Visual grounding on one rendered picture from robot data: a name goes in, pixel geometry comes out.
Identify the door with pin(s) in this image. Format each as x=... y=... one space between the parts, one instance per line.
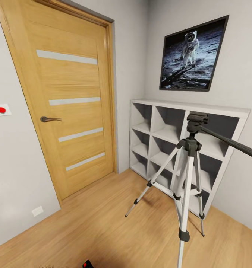
x=63 y=57

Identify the bookcase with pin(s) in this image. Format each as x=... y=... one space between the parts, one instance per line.
x=156 y=157

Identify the wall socket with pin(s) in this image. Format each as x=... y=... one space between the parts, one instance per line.
x=37 y=211

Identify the camera tripod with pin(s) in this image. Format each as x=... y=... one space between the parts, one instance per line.
x=191 y=158

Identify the painting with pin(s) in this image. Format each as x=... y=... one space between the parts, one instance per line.
x=190 y=56

